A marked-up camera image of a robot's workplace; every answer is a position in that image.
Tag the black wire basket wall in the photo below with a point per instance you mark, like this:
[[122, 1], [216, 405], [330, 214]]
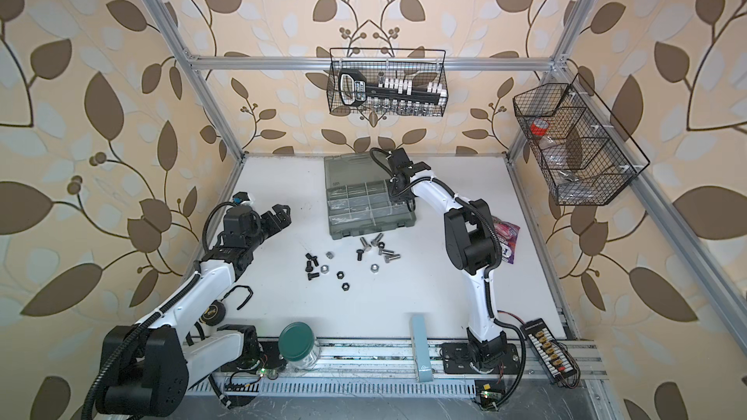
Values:
[[422, 65], [588, 157]]

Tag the green lid glass jar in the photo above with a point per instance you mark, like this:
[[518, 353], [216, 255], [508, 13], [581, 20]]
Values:
[[298, 346]]

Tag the socket set rail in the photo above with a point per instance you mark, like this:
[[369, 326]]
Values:
[[355, 91]]

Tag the light blue block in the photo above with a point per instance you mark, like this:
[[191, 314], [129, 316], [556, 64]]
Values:
[[420, 345]]

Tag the red cap bottle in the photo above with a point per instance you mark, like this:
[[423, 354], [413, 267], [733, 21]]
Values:
[[538, 129]]

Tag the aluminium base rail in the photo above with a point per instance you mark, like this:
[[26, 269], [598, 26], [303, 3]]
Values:
[[387, 368]]

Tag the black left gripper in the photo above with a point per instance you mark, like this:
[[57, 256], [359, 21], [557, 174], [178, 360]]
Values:
[[282, 220]]

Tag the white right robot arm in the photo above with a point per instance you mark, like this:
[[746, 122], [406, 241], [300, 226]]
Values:
[[471, 243]]

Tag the pink candy bag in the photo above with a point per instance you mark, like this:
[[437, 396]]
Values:
[[507, 235]]

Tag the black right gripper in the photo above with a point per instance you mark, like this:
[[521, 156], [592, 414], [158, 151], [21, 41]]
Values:
[[393, 193]]

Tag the black wire basket back wall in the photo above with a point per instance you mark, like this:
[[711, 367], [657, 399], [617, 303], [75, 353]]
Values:
[[422, 65]]

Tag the black wire basket right wall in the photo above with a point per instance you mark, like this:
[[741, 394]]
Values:
[[588, 157]]

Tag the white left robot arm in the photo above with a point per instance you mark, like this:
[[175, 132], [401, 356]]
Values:
[[147, 368]]

